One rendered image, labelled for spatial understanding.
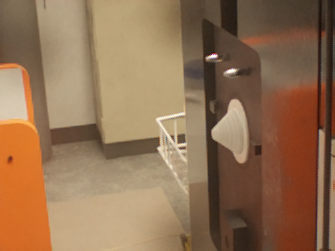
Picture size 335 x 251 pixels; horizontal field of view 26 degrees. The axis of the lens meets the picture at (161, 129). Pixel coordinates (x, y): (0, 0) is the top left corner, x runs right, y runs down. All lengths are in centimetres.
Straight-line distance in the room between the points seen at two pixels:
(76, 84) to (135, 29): 60
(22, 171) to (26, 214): 7
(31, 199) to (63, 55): 312
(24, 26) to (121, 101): 64
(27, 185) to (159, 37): 282
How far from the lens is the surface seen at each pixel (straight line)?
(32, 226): 108
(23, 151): 103
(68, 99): 422
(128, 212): 170
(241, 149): 70
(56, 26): 412
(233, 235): 73
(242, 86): 68
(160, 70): 386
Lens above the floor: 144
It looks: 19 degrees down
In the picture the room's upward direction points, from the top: 3 degrees counter-clockwise
